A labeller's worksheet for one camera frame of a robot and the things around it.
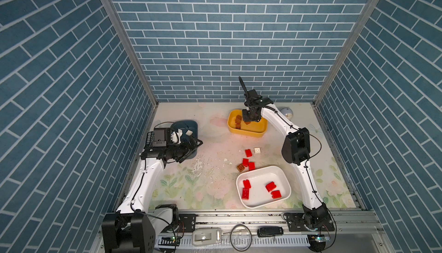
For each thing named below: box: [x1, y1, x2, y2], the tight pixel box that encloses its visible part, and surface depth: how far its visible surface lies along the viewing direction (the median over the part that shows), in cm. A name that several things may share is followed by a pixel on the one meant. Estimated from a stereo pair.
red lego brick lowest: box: [248, 162, 257, 171], surface depth 93 cm
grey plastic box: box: [191, 227, 222, 247], surface depth 69 cm
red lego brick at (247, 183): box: [242, 178, 252, 189], surface depth 86 cm
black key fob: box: [257, 226, 284, 238], surface depth 71 cm
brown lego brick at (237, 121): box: [234, 115, 243, 130], surface depth 110 cm
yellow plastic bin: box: [227, 109, 269, 138], surface depth 108 cm
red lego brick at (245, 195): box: [241, 187, 250, 201], surface depth 82 cm
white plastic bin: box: [235, 165, 292, 209], surface depth 86 cm
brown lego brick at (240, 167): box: [236, 163, 246, 173], surface depth 91 cm
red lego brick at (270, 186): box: [265, 181, 277, 193], surface depth 84 cm
